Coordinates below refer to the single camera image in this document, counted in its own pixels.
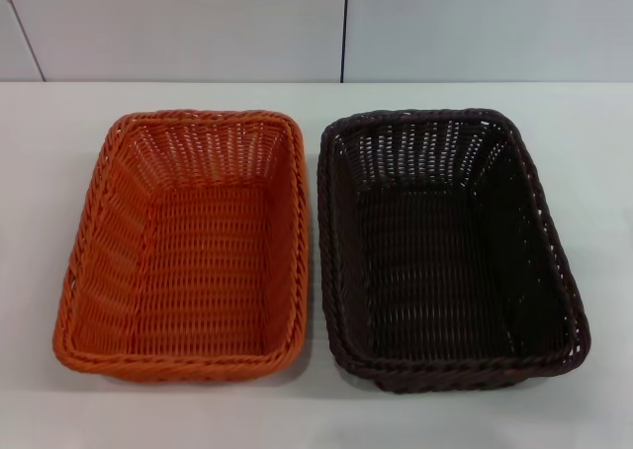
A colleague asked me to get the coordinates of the orange woven plastic basket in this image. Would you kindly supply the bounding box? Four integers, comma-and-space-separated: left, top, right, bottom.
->
51, 106, 312, 384

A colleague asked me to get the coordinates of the dark brown woven plastic basket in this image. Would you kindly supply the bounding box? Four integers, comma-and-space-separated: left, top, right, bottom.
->
318, 106, 592, 394

